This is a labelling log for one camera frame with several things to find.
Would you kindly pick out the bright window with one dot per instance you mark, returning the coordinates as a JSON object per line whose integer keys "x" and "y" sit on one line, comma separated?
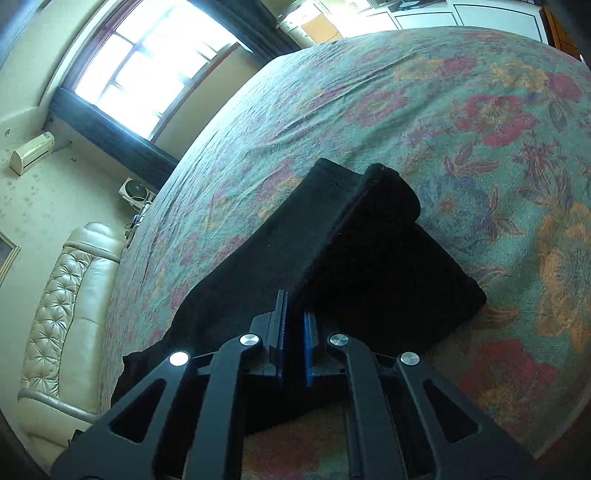
{"x": 146, "y": 59}

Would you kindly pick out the white round fan heater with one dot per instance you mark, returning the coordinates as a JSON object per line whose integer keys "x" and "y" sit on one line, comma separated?
{"x": 135, "y": 194}

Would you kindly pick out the white wall air conditioner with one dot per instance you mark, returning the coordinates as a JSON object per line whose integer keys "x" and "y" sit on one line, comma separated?
{"x": 30, "y": 153}

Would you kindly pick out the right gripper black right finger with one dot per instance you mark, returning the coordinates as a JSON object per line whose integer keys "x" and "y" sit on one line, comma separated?
{"x": 403, "y": 419}

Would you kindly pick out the floral bedspread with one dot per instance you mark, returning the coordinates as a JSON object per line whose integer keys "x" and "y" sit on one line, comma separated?
{"x": 490, "y": 129}

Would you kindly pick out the orange wooden cabinet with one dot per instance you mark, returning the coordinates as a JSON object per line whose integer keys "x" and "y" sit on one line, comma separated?
{"x": 558, "y": 37}

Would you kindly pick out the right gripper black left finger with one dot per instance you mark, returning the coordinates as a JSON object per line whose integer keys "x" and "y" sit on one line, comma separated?
{"x": 185, "y": 408}

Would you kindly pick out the dark blue curtain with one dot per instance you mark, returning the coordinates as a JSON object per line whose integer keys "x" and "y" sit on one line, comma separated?
{"x": 251, "y": 21}

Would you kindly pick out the framed wedding photo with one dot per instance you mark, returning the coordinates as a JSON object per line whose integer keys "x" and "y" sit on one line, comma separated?
{"x": 8, "y": 253}

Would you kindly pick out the cream tufted leather headboard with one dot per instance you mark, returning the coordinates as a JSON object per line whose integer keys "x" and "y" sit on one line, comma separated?
{"x": 59, "y": 384}

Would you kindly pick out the black pants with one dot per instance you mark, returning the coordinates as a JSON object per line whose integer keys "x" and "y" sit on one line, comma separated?
{"x": 346, "y": 248}

